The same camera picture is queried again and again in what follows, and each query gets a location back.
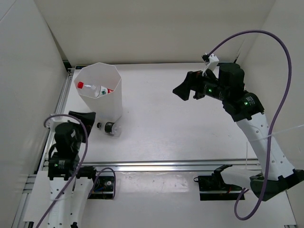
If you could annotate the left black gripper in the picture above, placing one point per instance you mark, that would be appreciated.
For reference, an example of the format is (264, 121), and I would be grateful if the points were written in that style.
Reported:
(230, 82)

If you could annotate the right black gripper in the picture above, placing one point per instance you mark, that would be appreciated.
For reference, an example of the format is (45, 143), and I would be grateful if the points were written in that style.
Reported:
(63, 160)

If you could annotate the clear bottle red label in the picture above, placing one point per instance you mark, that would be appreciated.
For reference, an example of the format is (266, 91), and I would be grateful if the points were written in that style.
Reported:
(92, 91)

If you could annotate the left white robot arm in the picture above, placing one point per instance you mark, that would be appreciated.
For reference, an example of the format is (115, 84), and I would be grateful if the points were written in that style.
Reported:
(70, 183)

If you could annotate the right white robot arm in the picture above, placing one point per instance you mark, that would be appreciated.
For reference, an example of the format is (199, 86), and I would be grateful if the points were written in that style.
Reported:
(277, 174)

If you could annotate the white octagonal plastic bin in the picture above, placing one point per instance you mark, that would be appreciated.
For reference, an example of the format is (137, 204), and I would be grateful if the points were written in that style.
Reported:
(108, 108)

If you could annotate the small bottle black label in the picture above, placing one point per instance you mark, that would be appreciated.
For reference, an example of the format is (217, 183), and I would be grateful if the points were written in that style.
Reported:
(110, 128)

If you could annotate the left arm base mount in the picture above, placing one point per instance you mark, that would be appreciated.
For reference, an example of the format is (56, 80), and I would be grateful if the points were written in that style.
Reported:
(104, 187)

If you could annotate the aluminium frame rail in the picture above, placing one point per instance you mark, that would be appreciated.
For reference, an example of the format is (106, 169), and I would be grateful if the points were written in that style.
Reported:
(189, 165)

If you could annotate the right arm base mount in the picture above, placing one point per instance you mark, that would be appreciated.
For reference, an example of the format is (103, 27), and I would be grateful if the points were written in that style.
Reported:
(211, 191)

